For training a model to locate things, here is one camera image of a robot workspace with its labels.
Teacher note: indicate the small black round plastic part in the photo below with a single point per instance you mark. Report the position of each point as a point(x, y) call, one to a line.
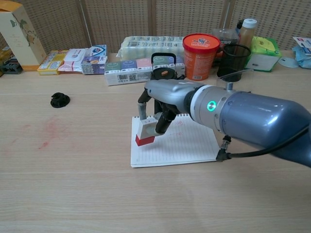
point(59, 100)

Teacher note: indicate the large white paper roll pack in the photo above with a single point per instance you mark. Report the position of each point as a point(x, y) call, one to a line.
point(145, 46)

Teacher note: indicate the yellow printed snack box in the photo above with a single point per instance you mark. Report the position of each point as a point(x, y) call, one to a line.
point(49, 64)

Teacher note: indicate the multicolour pocket tissue multipack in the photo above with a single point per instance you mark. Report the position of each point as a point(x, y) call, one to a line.
point(126, 70)

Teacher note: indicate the green tissue box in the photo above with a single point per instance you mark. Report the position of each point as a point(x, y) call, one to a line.
point(263, 48)

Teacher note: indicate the white and blue small box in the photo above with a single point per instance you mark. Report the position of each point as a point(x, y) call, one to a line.
point(98, 51)

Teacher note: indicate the tall cream box orange end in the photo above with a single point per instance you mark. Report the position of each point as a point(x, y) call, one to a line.
point(19, 36)

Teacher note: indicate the black mesh pen cup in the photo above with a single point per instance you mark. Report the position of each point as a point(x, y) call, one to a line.
point(233, 60)

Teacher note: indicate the dark bottle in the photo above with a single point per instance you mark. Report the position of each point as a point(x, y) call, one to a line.
point(239, 25)

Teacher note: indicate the white and red stamp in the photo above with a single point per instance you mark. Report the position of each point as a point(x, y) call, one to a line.
point(145, 132)

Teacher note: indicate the pink wet wipes pack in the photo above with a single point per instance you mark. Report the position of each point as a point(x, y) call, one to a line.
point(73, 59)

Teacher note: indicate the black slotted rack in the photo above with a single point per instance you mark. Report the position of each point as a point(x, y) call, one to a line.
point(11, 68)

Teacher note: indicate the gold foil box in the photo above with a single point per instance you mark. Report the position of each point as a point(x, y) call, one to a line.
point(3, 54)

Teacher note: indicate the purple box with peach print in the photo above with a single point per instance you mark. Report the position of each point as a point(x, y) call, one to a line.
point(93, 65)

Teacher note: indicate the brown bottle with white cap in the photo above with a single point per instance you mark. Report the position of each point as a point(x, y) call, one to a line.
point(246, 34)

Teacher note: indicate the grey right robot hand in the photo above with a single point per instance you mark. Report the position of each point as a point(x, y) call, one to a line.
point(170, 91)

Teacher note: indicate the clear plastic container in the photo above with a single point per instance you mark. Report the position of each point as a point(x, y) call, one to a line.
point(224, 36)

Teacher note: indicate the orange tub with lid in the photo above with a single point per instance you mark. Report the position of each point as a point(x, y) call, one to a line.
point(199, 58)

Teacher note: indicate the pale blue round disc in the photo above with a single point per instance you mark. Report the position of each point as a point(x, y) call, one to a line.
point(288, 62)

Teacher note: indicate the perforated wooden folding screen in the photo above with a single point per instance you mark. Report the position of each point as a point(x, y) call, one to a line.
point(121, 19)

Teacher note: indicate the white spiral notepad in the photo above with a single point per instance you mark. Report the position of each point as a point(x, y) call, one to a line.
point(182, 148)

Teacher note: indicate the blue tissue package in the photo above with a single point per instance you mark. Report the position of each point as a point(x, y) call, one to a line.
point(303, 55)

